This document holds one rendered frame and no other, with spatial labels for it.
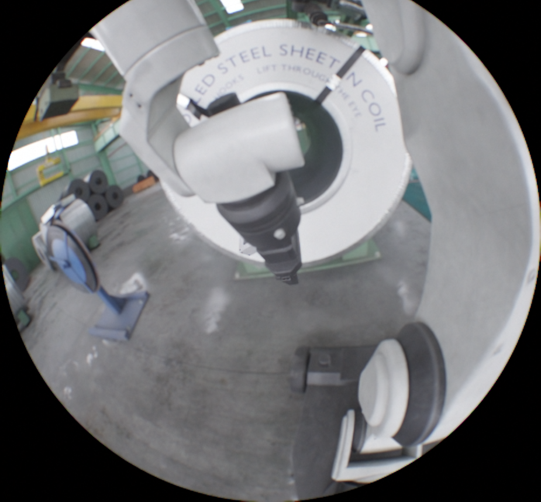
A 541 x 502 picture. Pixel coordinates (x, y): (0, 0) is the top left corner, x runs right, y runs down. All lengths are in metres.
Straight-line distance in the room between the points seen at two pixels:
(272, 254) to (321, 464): 0.63
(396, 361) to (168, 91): 0.29
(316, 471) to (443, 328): 0.59
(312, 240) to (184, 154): 0.81
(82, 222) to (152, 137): 5.06
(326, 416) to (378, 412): 0.49
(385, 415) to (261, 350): 0.83
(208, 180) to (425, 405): 0.25
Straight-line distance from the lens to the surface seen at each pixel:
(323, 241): 0.92
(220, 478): 0.98
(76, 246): 1.43
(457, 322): 0.16
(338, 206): 0.85
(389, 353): 0.19
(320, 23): 0.67
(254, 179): 0.15
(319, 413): 0.68
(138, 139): 0.15
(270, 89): 0.78
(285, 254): 0.25
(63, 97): 1.23
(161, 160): 0.16
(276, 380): 0.90
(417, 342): 0.19
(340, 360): 0.68
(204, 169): 0.15
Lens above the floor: 0.85
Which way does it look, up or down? 28 degrees down
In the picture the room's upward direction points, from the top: 16 degrees counter-clockwise
